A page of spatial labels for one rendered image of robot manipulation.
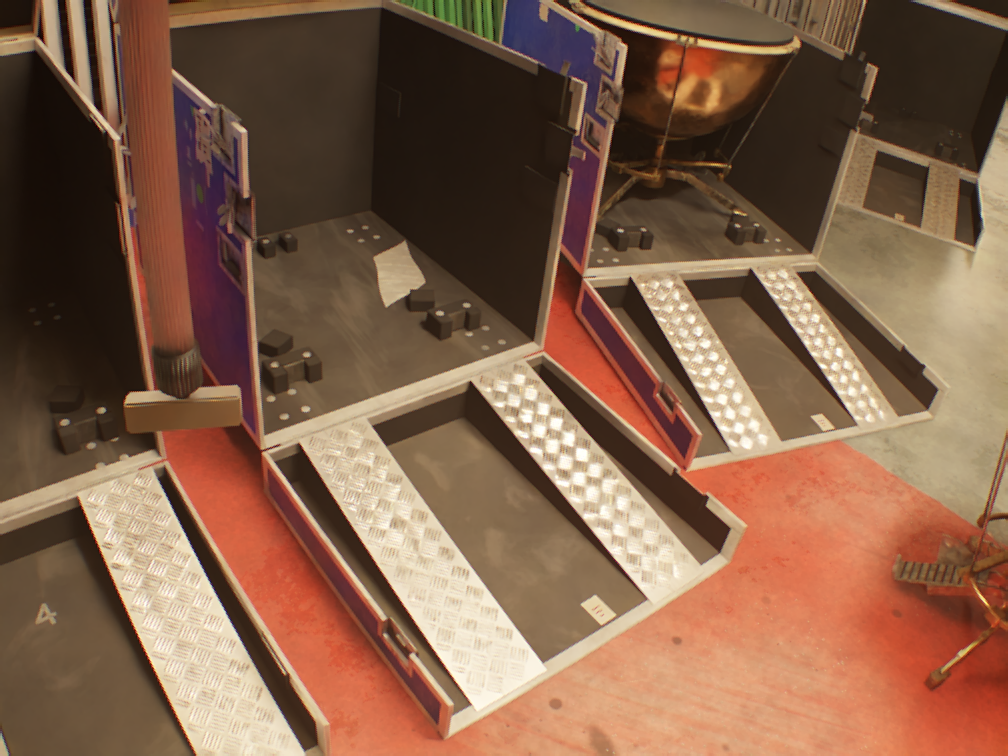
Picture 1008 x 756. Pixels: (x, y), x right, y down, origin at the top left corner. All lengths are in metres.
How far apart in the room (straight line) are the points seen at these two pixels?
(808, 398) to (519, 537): 1.18
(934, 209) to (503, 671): 3.66
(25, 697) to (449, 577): 0.94
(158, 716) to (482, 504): 0.93
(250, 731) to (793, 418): 1.83
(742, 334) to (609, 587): 1.30
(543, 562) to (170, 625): 0.86
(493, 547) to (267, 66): 1.60
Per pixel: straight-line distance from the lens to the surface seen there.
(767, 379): 2.84
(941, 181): 5.09
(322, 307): 2.54
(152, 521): 1.96
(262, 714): 1.75
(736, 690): 1.96
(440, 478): 2.19
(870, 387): 2.97
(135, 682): 1.85
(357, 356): 2.33
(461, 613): 1.87
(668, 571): 2.08
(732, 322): 3.07
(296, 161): 2.89
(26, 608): 2.03
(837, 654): 2.12
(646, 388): 2.53
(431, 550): 1.93
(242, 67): 2.70
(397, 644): 1.75
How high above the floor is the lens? 1.54
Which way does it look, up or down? 36 degrees down
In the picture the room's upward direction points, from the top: 9 degrees clockwise
